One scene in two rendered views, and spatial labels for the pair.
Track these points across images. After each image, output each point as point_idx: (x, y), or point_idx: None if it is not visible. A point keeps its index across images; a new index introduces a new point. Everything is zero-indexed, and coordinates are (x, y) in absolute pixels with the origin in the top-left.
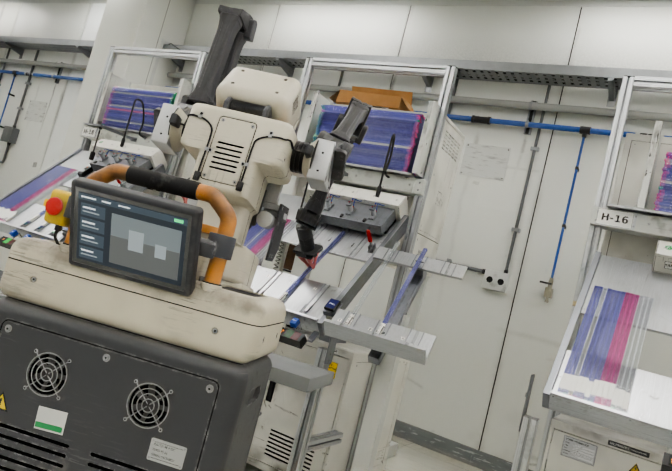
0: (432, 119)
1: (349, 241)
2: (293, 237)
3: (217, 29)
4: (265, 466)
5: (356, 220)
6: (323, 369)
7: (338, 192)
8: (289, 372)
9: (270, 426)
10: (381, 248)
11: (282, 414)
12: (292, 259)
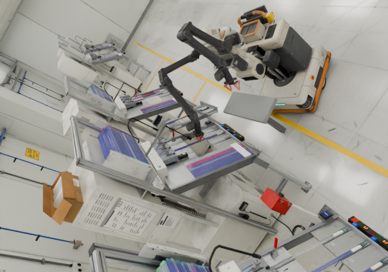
0: (105, 124)
1: (176, 146)
2: (193, 157)
3: (197, 28)
4: (253, 183)
5: (167, 144)
6: (225, 111)
7: (157, 156)
8: (237, 92)
9: (245, 179)
10: (175, 127)
11: (239, 175)
12: (188, 207)
